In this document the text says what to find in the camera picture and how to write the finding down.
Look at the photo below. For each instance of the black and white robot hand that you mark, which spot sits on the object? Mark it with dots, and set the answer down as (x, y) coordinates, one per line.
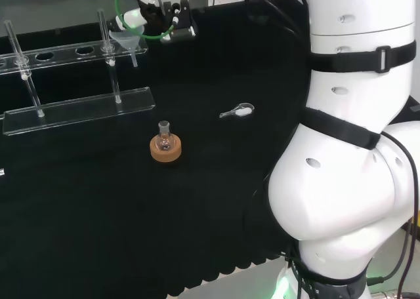
(178, 17)

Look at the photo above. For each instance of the clear plastic funnel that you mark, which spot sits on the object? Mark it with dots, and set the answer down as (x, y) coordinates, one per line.
(128, 42)

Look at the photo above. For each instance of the clear funnel stand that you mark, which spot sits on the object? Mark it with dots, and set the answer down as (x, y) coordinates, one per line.
(78, 112)

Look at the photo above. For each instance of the small round-bottom glass flask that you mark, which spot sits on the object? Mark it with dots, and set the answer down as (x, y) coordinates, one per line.
(164, 142)

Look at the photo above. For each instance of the black cloth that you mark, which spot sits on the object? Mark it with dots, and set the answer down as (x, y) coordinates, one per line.
(98, 207)

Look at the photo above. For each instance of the grey tape piece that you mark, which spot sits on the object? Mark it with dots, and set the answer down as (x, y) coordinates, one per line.
(415, 108)

